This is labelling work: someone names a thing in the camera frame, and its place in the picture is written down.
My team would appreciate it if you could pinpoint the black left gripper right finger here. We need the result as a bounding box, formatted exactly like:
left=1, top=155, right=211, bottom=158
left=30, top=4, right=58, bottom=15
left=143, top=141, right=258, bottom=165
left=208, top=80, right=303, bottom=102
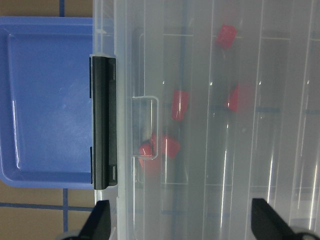
left=251, top=198, right=302, bottom=240

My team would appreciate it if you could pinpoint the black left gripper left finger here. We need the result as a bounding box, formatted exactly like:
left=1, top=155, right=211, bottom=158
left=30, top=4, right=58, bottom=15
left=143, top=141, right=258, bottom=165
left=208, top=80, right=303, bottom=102
left=77, top=200, right=111, bottom=240

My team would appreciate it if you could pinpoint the clear plastic box lid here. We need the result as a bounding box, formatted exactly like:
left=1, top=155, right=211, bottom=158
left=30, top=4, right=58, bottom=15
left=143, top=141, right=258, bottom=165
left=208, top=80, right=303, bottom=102
left=93, top=0, right=320, bottom=240

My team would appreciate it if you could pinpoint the red block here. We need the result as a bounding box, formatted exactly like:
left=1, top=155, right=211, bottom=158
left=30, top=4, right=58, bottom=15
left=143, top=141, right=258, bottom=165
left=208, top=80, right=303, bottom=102
left=138, top=141, right=161, bottom=178
left=215, top=24, right=237, bottom=50
left=150, top=133, right=181, bottom=159
left=224, top=82, right=254, bottom=113
left=171, top=90, right=190, bottom=122

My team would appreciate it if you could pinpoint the blue plastic tray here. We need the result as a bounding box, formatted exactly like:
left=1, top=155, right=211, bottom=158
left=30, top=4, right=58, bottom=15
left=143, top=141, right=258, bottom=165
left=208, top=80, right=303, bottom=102
left=0, top=16, right=93, bottom=189

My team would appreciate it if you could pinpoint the black box latch handle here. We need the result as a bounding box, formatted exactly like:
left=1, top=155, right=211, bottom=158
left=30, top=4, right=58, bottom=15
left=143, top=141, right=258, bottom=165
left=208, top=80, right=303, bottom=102
left=90, top=55, right=118, bottom=190

